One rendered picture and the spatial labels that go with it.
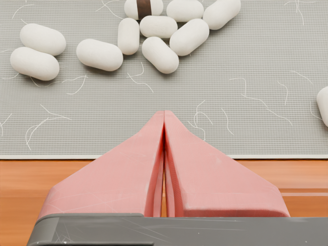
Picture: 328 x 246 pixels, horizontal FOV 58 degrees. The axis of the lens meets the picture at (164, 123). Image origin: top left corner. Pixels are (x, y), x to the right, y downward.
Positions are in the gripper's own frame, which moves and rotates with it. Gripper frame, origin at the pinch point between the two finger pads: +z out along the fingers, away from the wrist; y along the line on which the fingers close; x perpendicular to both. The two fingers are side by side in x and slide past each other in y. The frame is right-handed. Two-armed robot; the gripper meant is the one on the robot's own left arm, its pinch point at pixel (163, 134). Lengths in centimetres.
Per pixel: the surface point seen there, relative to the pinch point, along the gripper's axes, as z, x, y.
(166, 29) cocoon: 14.0, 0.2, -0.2
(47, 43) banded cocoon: 12.5, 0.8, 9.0
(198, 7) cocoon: 15.4, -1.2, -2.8
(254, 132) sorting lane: 9.1, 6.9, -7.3
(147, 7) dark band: 15.3, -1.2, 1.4
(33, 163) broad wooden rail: 6.7, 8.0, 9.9
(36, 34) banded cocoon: 12.9, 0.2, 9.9
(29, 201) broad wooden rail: 3.3, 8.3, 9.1
